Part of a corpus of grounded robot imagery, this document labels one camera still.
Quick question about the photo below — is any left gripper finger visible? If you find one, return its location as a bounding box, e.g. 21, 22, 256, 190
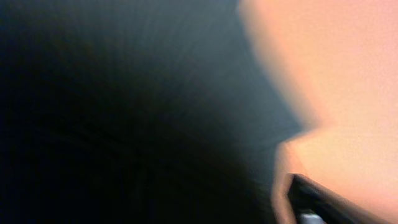
287, 174, 388, 224

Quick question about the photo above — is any black polo shirt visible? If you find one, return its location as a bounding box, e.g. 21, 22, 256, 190
1, 0, 303, 223

